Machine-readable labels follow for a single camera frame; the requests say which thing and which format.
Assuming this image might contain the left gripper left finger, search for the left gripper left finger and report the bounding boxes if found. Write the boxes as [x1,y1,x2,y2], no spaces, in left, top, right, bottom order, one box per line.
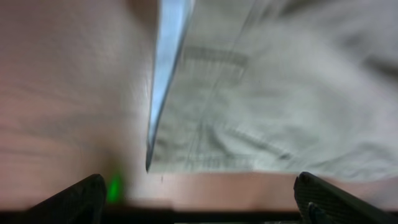
[24,174,106,224]

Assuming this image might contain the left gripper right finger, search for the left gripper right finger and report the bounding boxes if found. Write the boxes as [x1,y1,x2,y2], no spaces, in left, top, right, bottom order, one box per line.
[294,172,397,224]

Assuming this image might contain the khaki grey shorts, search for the khaki grey shorts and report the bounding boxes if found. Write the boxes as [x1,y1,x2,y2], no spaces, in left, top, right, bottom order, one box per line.
[146,0,397,181]

